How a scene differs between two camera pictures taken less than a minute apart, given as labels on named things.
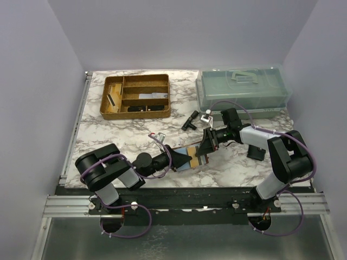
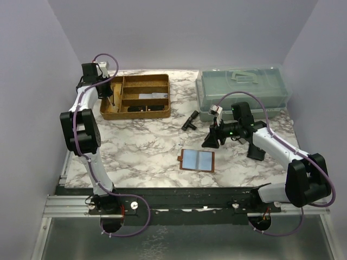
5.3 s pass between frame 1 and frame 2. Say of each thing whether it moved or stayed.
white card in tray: stayed
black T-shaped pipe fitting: stayed
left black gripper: moved
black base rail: stayed
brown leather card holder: moved
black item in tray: stayed
